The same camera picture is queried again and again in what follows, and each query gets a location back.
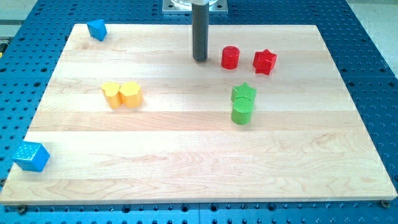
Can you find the blue triangle block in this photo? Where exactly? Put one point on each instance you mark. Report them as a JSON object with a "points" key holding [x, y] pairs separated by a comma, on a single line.
{"points": [[97, 29]]}

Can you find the blue cube block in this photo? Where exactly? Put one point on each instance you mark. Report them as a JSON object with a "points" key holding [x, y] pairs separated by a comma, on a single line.
{"points": [[31, 156]]}

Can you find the green cylinder block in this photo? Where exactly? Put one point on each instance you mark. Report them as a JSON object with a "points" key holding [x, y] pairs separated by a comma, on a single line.
{"points": [[242, 110]]}

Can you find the green star block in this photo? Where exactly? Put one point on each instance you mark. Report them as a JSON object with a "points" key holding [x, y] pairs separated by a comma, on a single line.
{"points": [[243, 91]]}

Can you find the red cylinder block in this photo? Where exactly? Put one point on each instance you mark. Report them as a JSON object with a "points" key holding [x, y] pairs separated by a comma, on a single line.
{"points": [[230, 57]]}

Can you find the light wooden board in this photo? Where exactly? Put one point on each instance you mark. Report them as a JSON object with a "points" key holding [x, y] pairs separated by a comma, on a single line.
{"points": [[305, 140]]}

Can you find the yellow hexagon block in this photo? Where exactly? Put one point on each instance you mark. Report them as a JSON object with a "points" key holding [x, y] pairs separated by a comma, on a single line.
{"points": [[131, 94]]}

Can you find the red star block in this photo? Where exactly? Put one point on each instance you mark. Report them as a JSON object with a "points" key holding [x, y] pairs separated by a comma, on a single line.
{"points": [[264, 61]]}

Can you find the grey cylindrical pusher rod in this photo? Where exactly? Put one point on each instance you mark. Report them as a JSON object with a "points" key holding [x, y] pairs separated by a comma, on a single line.
{"points": [[200, 21]]}

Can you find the metal robot mounting plate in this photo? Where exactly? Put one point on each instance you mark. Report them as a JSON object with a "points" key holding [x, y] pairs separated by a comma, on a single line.
{"points": [[185, 6]]}

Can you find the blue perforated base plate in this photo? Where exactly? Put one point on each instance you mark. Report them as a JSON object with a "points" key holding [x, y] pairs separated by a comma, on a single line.
{"points": [[33, 53]]}

